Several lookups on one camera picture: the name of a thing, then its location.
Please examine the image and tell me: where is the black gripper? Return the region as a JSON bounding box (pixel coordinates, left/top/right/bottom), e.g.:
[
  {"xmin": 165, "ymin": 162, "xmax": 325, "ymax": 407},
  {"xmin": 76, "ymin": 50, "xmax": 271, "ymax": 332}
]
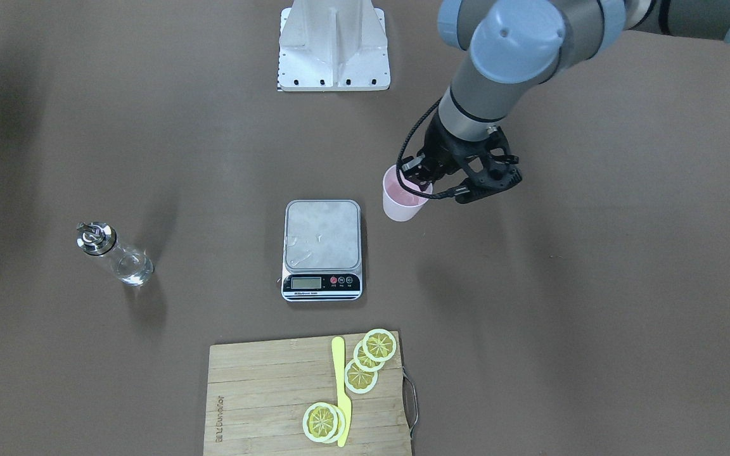
[{"xmin": 400, "ymin": 117, "xmax": 463, "ymax": 191}]

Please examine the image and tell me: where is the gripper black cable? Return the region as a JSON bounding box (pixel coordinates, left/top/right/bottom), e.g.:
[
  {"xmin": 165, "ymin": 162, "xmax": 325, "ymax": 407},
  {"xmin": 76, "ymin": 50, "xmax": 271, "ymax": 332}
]
[{"xmin": 396, "ymin": 98, "xmax": 467, "ymax": 201}]

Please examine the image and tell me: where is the glass sauce dispenser bottle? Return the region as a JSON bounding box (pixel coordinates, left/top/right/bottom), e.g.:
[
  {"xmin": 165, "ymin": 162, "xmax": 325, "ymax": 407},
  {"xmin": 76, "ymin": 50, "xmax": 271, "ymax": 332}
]
[{"xmin": 76, "ymin": 220, "xmax": 154, "ymax": 288}]

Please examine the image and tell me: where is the bamboo cutting board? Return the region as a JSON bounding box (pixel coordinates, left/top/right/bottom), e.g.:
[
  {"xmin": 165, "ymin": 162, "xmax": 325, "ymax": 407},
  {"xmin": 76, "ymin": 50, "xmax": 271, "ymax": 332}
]
[{"xmin": 203, "ymin": 336, "xmax": 417, "ymax": 455}]

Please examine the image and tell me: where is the white metal mount base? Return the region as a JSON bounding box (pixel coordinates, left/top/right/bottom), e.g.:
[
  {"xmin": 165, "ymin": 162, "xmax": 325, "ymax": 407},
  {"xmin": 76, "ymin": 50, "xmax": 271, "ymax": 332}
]
[{"xmin": 276, "ymin": 1, "xmax": 392, "ymax": 92}]

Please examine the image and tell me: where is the pink plastic cup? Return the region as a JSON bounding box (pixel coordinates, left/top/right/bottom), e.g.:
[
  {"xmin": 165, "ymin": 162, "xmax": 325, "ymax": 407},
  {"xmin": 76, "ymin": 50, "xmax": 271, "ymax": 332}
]
[{"xmin": 381, "ymin": 165, "xmax": 433, "ymax": 222}]

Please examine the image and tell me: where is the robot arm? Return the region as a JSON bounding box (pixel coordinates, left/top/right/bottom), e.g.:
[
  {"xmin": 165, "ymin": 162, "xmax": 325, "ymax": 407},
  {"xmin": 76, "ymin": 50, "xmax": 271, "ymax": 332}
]
[{"xmin": 394, "ymin": 1, "xmax": 730, "ymax": 204}]

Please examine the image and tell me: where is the lemon slice behind front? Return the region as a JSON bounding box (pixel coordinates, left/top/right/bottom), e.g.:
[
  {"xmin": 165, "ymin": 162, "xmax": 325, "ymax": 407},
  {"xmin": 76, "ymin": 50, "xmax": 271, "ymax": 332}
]
[{"xmin": 324, "ymin": 406, "xmax": 347, "ymax": 444}]

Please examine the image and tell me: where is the yellow plastic knife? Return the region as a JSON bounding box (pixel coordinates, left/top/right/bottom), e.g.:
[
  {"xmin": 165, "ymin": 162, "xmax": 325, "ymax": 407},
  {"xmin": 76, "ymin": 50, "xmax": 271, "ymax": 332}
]
[{"xmin": 331, "ymin": 336, "xmax": 352, "ymax": 447}]

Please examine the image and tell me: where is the digital kitchen scale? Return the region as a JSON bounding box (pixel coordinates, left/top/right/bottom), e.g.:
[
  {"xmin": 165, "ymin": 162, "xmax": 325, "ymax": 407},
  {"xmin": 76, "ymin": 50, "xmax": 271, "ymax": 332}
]
[{"xmin": 281, "ymin": 199, "xmax": 363, "ymax": 302}]

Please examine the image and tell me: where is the lemon slice front single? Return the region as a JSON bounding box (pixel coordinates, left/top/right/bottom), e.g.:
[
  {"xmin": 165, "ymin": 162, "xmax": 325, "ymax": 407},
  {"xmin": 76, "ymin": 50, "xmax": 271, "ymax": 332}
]
[{"xmin": 302, "ymin": 402, "xmax": 337, "ymax": 443}]

